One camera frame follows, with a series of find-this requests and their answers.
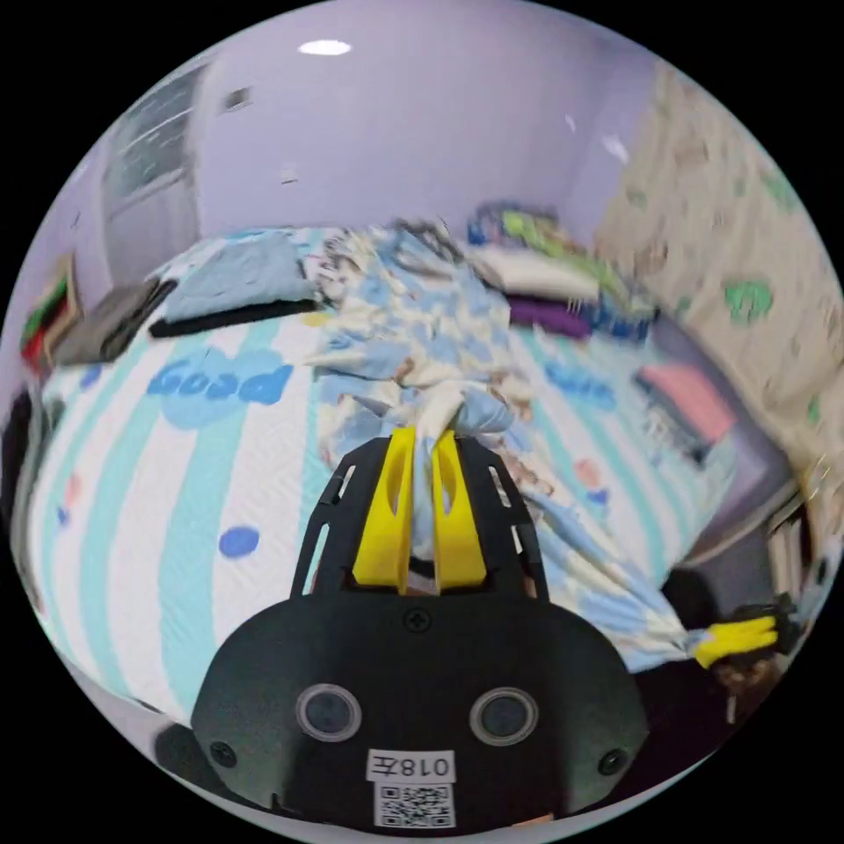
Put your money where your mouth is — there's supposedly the window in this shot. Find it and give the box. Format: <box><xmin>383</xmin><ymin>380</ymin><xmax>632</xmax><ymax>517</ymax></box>
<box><xmin>98</xmin><ymin>62</ymin><xmax>209</xmax><ymax>268</ymax></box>

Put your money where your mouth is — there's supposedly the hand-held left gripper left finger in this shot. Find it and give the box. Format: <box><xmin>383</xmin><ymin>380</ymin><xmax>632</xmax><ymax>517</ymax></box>
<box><xmin>352</xmin><ymin>425</ymin><xmax>418</xmax><ymax>589</ymax></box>

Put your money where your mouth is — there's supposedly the pile of clothes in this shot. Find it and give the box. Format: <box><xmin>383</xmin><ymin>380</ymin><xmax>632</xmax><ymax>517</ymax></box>
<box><xmin>466</xmin><ymin>202</ymin><xmax>662</xmax><ymax>343</ymax></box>

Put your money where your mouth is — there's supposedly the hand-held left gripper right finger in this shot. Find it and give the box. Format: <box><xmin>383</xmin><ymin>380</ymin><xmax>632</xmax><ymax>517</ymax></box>
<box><xmin>431</xmin><ymin>429</ymin><xmax>490</xmax><ymax>590</ymax></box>

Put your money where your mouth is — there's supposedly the grey folded cloth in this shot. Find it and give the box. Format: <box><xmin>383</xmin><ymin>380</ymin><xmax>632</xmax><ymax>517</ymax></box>
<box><xmin>54</xmin><ymin>280</ymin><xmax>178</xmax><ymax>367</ymax></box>

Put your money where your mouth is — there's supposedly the blue patterned blanket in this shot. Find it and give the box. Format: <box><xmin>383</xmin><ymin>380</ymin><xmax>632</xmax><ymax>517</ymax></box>
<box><xmin>302</xmin><ymin>221</ymin><xmax>715</xmax><ymax>675</ymax></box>

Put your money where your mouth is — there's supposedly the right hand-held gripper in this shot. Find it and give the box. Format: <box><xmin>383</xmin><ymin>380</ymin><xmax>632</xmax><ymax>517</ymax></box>
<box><xmin>690</xmin><ymin>592</ymin><xmax>813</xmax><ymax>668</ymax></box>

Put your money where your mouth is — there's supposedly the black folded cloth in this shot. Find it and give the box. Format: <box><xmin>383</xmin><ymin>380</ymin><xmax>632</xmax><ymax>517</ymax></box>
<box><xmin>148</xmin><ymin>297</ymin><xmax>325</xmax><ymax>338</ymax></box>

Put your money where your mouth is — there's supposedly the beige printed curtain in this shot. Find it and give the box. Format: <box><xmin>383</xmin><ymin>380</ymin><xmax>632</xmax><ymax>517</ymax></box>
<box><xmin>593</xmin><ymin>62</ymin><xmax>842</xmax><ymax>476</ymax></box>

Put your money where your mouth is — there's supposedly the pink folded cloth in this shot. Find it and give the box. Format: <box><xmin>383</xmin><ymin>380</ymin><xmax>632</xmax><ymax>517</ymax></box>
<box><xmin>632</xmin><ymin>360</ymin><xmax>739</xmax><ymax>464</ymax></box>

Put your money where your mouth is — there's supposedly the bed with striped printed sheet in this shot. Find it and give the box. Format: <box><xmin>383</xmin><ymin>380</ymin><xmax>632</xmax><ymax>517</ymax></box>
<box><xmin>11</xmin><ymin>223</ymin><xmax>796</xmax><ymax>721</ymax></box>

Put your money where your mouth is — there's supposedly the light blue folded blanket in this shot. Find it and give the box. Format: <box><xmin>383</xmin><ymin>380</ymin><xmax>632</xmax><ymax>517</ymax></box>
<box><xmin>163</xmin><ymin>231</ymin><xmax>319</xmax><ymax>324</ymax></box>

